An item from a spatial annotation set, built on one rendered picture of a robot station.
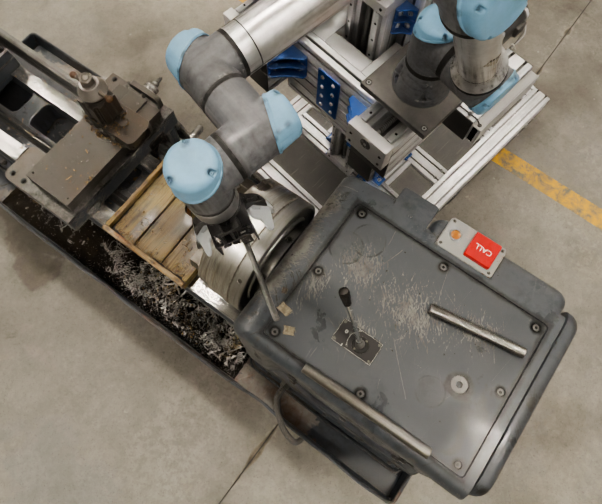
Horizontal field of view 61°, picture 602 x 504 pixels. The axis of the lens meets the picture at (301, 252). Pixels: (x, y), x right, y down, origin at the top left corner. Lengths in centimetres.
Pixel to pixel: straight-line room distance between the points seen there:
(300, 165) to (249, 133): 167
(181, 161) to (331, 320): 51
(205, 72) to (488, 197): 210
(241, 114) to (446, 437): 70
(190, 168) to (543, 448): 211
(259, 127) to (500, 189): 213
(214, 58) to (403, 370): 66
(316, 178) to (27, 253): 140
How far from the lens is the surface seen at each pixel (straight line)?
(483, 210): 264
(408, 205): 114
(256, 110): 69
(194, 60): 75
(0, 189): 221
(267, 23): 77
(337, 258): 107
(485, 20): 82
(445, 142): 250
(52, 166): 163
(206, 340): 174
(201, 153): 65
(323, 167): 234
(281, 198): 117
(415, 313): 107
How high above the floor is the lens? 227
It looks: 72 degrees down
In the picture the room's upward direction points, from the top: 2 degrees clockwise
